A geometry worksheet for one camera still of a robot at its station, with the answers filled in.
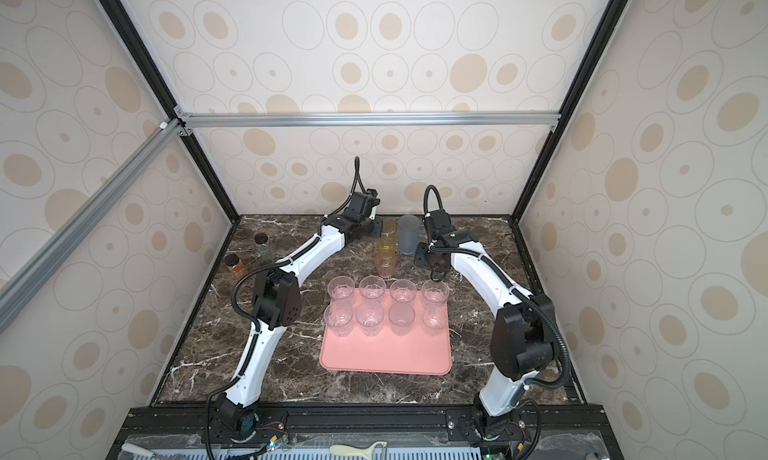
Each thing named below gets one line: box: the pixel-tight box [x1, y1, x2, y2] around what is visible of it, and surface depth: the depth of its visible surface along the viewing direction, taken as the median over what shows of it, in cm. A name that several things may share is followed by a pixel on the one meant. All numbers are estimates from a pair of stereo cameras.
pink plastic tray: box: [320, 324, 453, 375], surface depth 89 cm
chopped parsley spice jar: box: [254, 232, 274, 264], surface depth 105 cm
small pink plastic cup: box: [374, 251, 397, 278], surface depth 106 cm
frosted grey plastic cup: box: [388, 302, 416, 337], surface depth 87 cm
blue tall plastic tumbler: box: [398, 214, 421, 255], surface depth 105 cm
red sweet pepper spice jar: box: [224, 253, 248, 279], surface depth 99 cm
